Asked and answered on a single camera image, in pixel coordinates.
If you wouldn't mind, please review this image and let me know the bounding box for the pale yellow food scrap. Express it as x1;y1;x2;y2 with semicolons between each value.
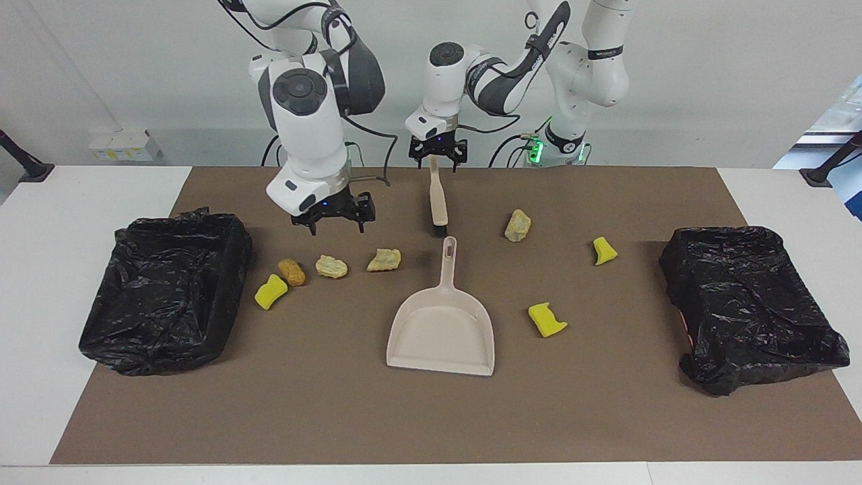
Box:
366;248;402;273
315;254;349;279

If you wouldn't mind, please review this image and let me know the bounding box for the beige hand brush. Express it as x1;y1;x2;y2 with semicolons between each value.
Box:
429;156;449;238

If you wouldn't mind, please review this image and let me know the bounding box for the brown fried nugget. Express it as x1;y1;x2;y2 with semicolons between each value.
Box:
277;258;306;287

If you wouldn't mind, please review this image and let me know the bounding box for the tan pastry piece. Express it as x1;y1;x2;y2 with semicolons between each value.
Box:
504;208;532;243

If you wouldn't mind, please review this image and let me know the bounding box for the beige plastic dustpan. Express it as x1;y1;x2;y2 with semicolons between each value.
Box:
386;236;496;377

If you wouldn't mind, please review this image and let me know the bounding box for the bin with black bag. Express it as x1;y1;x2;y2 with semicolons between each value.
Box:
659;226;851;397
79;207;254;377

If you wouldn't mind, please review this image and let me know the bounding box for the brown table mat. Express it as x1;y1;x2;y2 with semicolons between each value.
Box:
49;166;862;465

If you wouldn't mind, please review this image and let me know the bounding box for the white power strip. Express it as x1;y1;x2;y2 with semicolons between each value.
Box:
88;129;162;162

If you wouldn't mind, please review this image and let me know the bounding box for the black stand foot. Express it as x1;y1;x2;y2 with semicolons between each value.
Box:
799;130;862;188
0;129;55;184

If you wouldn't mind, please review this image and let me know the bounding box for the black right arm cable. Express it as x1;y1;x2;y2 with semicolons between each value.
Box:
219;0;399;187

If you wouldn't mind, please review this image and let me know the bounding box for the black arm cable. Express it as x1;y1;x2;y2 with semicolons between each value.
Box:
219;0;399;187
455;0;543;135

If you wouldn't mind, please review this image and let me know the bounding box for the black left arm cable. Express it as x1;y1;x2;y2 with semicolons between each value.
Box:
455;0;543;135

